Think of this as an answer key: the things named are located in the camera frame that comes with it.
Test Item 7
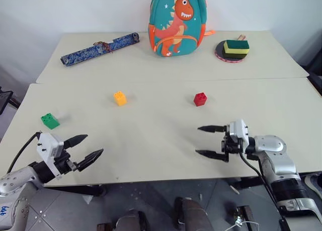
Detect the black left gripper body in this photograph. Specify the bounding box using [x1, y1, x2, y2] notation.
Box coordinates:
[54, 150, 78, 176]

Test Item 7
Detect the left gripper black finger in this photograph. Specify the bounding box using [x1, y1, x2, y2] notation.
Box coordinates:
[62, 134, 89, 149]
[76, 148, 105, 172]

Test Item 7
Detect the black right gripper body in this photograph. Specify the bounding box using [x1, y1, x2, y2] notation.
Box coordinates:
[221, 131, 246, 154]

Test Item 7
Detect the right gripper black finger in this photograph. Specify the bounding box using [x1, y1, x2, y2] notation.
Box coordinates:
[197, 124, 228, 134]
[195, 149, 229, 164]

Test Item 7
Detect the green toy brick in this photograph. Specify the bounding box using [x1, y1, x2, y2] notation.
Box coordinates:
[40, 112, 61, 130]

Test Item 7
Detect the red toy brick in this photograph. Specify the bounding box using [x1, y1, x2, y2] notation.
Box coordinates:
[193, 92, 208, 107]

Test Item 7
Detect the yellow toy brick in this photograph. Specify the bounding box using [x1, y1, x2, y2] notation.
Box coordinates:
[113, 90, 127, 107]

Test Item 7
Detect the dark brown rounded shape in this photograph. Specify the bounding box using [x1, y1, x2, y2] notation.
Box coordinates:
[175, 196, 215, 231]

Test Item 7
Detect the table tennis paddle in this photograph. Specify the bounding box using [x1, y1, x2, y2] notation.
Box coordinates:
[214, 34, 250, 64]

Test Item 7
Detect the black stand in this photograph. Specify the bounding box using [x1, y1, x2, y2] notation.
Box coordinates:
[0, 86, 21, 116]

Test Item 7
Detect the green and yellow sponge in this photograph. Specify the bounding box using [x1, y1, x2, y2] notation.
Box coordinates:
[224, 39, 251, 55]

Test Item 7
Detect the grey sneaker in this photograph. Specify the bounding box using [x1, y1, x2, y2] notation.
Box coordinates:
[303, 171, 322, 199]

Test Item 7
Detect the blue patterned scroll tube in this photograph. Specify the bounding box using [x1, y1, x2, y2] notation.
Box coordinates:
[60, 32, 140, 67]

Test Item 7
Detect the teal dinosaur backpack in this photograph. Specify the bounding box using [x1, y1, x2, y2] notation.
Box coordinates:
[147, 0, 217, 58]

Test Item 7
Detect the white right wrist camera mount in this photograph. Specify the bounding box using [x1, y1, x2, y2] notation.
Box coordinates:
[226, 119, 250, 144]

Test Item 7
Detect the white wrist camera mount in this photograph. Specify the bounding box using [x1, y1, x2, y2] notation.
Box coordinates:
[226, 119, 250, 144]
[36, 132, 65, 179]

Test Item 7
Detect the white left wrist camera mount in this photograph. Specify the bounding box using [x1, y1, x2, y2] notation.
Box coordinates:
[36, 132, 65, 179]

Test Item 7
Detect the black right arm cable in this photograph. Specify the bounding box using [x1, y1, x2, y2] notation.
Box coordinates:
[238, 150, 290, 231]

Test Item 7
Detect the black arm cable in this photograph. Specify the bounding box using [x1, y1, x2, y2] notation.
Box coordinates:
[6, 131, 42, 174]
[238, 150, 290, 231]

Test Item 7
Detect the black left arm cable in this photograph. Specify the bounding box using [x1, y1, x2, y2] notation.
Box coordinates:
[6, 131, 42, 174]

